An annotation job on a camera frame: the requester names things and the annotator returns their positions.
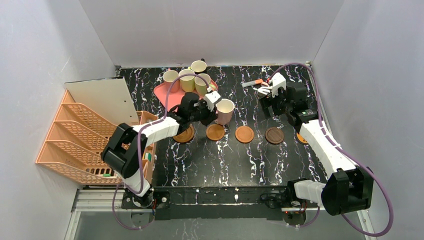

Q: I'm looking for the brown grooved wooden coaster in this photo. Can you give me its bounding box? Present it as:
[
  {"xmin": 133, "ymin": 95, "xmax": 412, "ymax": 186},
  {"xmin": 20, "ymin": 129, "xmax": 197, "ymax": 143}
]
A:
[{"xmin": 172, "ymin": 124, "xmax": 195, "ymax": 143}]

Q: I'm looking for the green mug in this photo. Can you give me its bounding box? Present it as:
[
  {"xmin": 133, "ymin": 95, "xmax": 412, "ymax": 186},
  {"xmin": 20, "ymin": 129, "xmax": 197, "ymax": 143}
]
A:
[{"xmin": 194, "ymin": 73, "xmax": 211, "ymax": 97}]

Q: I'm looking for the plain brown coaster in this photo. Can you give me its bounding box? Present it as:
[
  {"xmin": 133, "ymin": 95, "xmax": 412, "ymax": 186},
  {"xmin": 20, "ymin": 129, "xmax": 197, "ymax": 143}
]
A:
[{"xmin": 206, "ymin": 124, "xmax": 226, "ymax": 141}]

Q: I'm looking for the dark brown wooden coaster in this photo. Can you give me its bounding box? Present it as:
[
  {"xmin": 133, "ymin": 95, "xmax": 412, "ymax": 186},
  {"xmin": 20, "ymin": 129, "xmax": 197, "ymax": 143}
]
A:
[{"xmin": 264, "ymin": 127, "xmax": 285, "ymax": 145}]

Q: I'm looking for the pink mug large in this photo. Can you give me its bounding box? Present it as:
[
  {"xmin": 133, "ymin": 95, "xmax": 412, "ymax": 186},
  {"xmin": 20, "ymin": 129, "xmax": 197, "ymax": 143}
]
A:
[{"xmin": 215, "ymin": 98, "xmax": 235, "ymax": 126}]

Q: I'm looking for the pink serving tray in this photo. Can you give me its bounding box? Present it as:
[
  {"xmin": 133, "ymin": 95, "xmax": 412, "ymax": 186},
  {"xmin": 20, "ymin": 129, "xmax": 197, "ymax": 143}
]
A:
[{"xmin": 153, "ymin": 77, "xmax": 213, "ymax": 118}]

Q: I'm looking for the orange black round coaster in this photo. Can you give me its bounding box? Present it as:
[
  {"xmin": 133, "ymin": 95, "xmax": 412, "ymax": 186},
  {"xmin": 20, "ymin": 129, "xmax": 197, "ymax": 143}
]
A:
[{"xmin": 296, "ymin": 133, "xmax": 309, "ymax": 145}]

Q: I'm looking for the light wooden coaster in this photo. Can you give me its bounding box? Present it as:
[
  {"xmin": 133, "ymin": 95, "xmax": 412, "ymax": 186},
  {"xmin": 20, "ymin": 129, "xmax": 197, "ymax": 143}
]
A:
[{"xmin": 235, "ymin": 125, "xmax": 255, "ymax": 144}]

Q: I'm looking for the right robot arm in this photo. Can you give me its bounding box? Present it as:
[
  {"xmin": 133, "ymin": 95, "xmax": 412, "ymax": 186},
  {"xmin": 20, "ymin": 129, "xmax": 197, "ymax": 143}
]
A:
[{"xmin": 257, "ymin": 82, "xmax": 374, "ymax": 216}]

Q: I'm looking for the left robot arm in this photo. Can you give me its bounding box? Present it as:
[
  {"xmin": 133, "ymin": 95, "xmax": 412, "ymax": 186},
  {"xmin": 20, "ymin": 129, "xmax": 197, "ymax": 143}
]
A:
[{"xmin": 100, "ymin": 91, "xmax": 222, "ymax": 197}]

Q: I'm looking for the yellow-green mug centre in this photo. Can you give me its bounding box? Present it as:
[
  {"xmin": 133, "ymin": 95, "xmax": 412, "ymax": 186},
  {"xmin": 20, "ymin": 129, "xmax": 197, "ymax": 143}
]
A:
[{"xmin": 179, "ymin": 68, "xmax": 195, "ymax": 92}]

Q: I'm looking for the orange white marker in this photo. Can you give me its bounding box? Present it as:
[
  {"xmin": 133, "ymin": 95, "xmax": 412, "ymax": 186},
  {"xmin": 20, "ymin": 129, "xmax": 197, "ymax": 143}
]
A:
[{"xmin": 241, "ymin": 79, "xmax": 263, "ymax": 88}]

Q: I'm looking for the pink mug near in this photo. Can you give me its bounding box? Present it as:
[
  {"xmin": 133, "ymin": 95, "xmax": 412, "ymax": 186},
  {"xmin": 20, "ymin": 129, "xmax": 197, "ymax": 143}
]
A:
[{"xmin": 163, "ymin": 69, "xmax": 180, "ymax": 93}]

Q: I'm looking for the black mug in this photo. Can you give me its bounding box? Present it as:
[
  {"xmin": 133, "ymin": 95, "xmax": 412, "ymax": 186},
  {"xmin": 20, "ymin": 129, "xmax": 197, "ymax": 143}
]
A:
[{"xmin": 190, "ymin": 58, "xmax": 208, "ymax": 74}]

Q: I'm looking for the orange desk organiser box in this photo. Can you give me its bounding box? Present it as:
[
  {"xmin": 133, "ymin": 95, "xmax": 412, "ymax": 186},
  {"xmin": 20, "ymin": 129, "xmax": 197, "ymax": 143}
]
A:
[{"xmin": 137, "ymin": 110, "xmax": 158, "ymax": 184}]

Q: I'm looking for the white board sheet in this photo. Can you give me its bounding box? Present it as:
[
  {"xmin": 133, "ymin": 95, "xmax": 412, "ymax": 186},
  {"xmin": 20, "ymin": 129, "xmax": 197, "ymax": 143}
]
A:
[{"xmin": 64, "ymin": 76, "xmax": 139, "ymax": 125}]

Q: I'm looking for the orange file rack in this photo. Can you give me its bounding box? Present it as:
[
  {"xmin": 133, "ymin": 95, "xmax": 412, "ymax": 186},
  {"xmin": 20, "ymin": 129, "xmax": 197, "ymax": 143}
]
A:
[{"xmin": 35, "ymin": 91, "xmax": 121, "ymax": 186}]

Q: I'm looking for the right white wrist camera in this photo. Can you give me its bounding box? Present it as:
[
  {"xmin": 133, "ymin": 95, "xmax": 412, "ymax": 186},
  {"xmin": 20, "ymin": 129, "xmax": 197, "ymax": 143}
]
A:
[{"xmin": 269, "ymin": 72, "xmax": 287, "ymax": 98}]

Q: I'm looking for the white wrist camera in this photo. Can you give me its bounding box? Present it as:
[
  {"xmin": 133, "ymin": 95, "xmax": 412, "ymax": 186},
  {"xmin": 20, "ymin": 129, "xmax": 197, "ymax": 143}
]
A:
[
  {"xmin": 269, "ymin": 72, "xmax": 287, "ymax": 98},
  {"xmin": 203, "ymin": 91, "xmax": 222, "ymax": 112}
]

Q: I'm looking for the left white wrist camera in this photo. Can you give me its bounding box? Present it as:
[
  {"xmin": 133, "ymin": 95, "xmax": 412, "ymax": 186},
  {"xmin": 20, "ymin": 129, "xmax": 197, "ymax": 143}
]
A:
[{"xmin": 203, "ymin": 91, "xmax": 222, "ymax": 112}]

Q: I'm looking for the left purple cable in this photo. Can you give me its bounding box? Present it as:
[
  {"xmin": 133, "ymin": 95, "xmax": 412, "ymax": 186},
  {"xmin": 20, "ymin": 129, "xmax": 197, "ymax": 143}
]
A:
[{"xmin": 111, "ymin": 73, "xmax": 213, "ymax": 231}]

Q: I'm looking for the purple cable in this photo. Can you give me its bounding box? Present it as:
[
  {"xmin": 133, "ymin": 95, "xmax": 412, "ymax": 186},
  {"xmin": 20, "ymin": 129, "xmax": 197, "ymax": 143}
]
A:
[
  {"xmin": 267, "ymin": 62, "xmax": 394, "ymax": 238},
  {"xmin": 111, "ymin": 73, "xmax": 213, "ymax": 231}
]

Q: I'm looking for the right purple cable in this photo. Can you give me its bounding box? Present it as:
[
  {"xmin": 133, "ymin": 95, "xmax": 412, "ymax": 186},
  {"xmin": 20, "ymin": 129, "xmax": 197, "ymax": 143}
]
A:
[{"xmin": 267, "ymin": 62, "xmax": 394, "ymax": 238}]

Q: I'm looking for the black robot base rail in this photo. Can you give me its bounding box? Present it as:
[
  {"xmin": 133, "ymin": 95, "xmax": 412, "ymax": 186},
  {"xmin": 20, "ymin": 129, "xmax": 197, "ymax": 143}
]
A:
[{"xmin": 71, "ymin": 185, "xmax": 369, "ymax": 233}]

